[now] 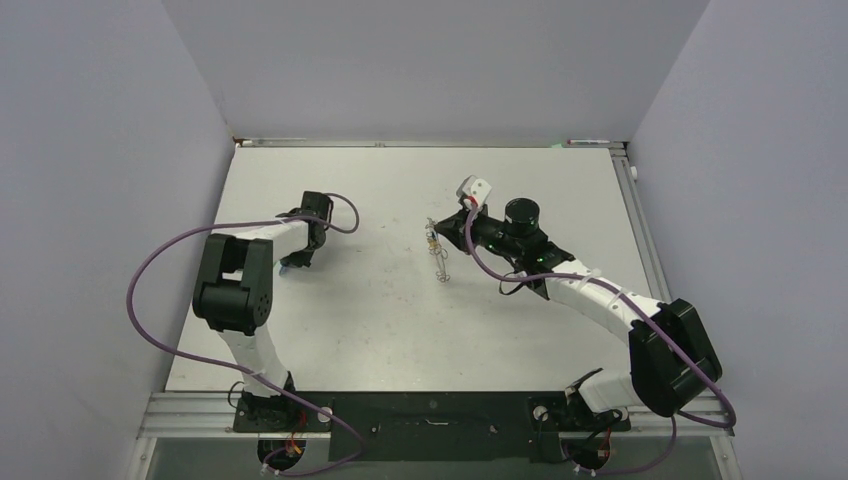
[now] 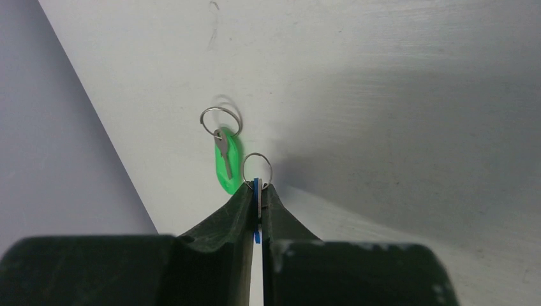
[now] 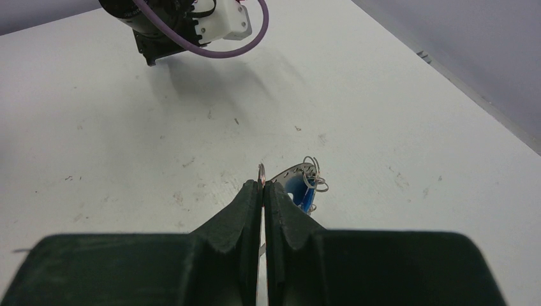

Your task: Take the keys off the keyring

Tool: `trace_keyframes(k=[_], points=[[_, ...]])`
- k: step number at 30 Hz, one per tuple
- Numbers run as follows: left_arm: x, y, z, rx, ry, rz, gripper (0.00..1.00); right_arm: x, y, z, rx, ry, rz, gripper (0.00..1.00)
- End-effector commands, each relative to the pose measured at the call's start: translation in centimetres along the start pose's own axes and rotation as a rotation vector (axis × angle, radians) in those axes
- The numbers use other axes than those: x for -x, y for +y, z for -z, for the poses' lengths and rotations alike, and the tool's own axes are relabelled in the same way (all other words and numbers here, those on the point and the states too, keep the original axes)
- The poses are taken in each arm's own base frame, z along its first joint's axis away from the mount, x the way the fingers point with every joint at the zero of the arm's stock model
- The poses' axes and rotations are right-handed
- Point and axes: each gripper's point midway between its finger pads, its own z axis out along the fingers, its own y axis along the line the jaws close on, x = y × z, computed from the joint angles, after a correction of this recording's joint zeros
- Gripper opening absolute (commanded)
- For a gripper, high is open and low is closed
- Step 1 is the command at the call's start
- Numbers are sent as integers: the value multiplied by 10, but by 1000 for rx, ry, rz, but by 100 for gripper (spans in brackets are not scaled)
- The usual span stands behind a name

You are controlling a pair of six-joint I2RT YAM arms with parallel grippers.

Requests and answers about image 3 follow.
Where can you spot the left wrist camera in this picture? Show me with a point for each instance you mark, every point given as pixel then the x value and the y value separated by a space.
pixel 229 21

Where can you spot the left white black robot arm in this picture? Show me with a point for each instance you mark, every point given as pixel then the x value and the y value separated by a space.
pixel 151 42

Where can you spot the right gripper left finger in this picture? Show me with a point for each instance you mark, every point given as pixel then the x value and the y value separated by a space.
pixel 215 264

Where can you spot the round metal keyring disc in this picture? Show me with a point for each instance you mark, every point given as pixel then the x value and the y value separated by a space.
pixel 309 168

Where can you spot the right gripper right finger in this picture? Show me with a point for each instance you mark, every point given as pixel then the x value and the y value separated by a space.
pixel 308 264

